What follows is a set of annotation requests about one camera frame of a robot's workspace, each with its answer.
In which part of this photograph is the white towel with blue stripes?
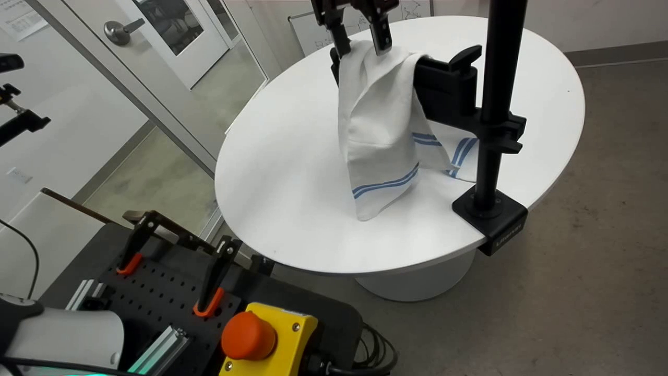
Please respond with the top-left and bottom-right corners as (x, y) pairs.
(337, 41), (478, 222)

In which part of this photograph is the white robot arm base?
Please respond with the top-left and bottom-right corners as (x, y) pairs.
(0, 295), (125, 369)

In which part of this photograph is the round white table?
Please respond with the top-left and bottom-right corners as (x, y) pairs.
(214, 31), (585, 301)

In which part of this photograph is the black table clamp base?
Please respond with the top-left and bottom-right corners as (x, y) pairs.
(453, 189), (528, 255)

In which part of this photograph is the yellow emergency stop button box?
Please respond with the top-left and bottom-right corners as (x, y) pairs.
(220, 302), (319, 376)

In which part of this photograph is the black camera stand pole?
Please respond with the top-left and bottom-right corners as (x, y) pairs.
(474, 0), (528, 210)

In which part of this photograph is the door with metal handle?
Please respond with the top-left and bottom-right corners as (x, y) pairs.
(65, 0), (229, 89)

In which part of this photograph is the orange handled clamp right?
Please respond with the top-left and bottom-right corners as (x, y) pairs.
(192, 235), (240, 319)

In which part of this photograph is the orange handled clamp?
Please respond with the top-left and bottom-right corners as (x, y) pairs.
(114, 210), (170, 275)
(192, 235), (240, 319)

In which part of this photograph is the orange handled clamp left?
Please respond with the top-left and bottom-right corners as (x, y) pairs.
(114, 210), (170, 275)

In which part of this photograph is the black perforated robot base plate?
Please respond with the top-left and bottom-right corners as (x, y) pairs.
(41, 223), (363, 376)

